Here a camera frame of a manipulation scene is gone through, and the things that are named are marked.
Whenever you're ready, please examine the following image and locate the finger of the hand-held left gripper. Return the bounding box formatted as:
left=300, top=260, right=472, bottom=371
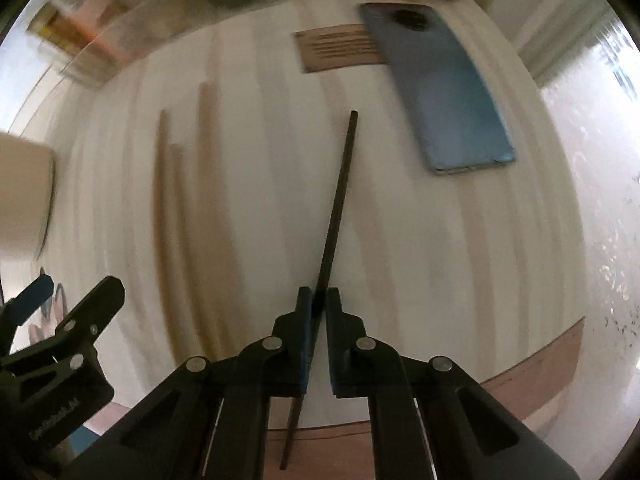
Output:
left=0, top=275, right=55, bottom=331
left=52, top=276, right=126, bottom=348

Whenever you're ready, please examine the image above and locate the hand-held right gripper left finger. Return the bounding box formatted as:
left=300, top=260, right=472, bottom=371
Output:
left=62, top=286, right=317, bottom=480

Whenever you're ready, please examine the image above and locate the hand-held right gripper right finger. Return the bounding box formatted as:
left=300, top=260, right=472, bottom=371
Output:
left=325, top=287, right=583, bottom=480

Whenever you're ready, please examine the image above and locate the beige cylindrical utensil holder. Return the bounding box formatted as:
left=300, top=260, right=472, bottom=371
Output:
left=0, top=132, right=55, bottom=261

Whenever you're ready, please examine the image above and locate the dark wooden chopstick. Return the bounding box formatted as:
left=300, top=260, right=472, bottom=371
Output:
left=279, top=110, right=359, bottom=471

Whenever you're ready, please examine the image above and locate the calico cat shaped mat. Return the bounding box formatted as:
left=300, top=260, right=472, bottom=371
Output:
left=27, top=280, right=71, bottom=346

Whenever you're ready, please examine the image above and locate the yellow green seasoning packet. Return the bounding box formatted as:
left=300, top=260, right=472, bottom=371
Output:
left=27, top=2, right=101, bottom=61

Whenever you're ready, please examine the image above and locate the clear plastic organizer box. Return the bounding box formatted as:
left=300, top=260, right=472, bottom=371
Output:
left=27, top=0, right=296, bottom=86

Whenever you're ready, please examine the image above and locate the blue smartphone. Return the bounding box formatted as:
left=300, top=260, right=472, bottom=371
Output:
left=357, top=2, right=517, bottom=176

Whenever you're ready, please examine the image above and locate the brown card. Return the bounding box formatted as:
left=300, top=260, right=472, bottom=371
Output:
left=292, top=24, right=388, bottom=75

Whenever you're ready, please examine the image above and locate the sheer white curtain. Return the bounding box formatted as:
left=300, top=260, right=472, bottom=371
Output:
left=500, top=0, right=640, bottom=411

